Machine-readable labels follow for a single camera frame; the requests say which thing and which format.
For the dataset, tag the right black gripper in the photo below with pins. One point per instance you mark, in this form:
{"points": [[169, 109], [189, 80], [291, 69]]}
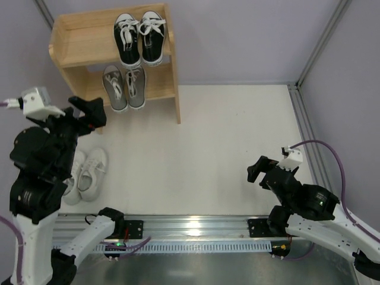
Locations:
{"points": [[268, 174]]}

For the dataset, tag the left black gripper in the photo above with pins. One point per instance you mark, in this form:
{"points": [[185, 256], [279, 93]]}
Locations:
{"points": [[81, 119]]}

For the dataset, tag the grey canvas sneaker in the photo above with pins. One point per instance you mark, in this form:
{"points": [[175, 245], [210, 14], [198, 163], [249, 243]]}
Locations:
{"points": [[113, 83], [136, 84]]}

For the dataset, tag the white sneaker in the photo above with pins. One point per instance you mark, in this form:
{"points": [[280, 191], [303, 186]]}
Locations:
{"points": [[92, 174], [71, 195]]}

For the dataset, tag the black canvas sneaker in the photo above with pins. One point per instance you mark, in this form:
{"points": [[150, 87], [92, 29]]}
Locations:
{"points": [[152, 29], [125, 32]]}

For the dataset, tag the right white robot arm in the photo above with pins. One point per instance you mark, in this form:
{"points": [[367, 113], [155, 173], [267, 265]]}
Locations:
{"points": [[314, 213]]}

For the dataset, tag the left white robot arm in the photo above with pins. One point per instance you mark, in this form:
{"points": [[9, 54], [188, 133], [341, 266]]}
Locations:
{"points": [[44, 155]]}

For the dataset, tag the wooden two-tier shoe shelf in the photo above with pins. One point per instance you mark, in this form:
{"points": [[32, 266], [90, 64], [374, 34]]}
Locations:
{"points": [[83, 39]]}

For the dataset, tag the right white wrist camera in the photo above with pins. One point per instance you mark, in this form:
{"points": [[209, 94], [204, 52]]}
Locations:
{"points": [[292, 159]]}

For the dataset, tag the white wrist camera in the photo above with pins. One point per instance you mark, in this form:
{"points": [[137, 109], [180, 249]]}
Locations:
{"points": [[36, 104], [292, 159]]}

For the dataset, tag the right aluminium frame rail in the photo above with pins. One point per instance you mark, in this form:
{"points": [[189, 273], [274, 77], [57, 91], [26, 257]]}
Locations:
{"points": [[313, 151]]}

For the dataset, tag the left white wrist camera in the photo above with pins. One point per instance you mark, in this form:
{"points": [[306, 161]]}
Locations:
{"points": [[36, 104]]}

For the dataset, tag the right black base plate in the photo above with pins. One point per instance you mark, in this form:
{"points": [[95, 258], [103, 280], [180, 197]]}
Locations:
{"points": [[258, 228]]}

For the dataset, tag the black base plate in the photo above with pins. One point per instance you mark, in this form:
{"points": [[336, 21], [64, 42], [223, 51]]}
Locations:
{"points": [[258, 228], [132, 229]]}

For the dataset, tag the grey slotted cable duct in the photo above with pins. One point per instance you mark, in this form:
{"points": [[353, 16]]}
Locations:
{"points": [[189, 247]]}

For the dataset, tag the left corner aluminium post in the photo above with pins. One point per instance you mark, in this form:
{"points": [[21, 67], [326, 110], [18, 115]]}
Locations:
{"points": [[44, 12]]}

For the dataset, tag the corner aluminium post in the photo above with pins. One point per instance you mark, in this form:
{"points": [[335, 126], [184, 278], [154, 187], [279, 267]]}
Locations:
{"points": [[44, 12], [324, 38]]}

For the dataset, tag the aluminium mounting rail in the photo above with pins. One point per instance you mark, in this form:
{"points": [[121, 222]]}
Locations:
{"points": [[194, 227]]}

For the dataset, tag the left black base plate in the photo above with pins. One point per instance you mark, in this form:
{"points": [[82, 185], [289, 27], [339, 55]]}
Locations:
{"points": [[132, 229]]}

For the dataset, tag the right corner aluminium post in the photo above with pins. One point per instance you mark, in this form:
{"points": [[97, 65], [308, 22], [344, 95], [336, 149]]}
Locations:
{"points": [[324, 38]]}

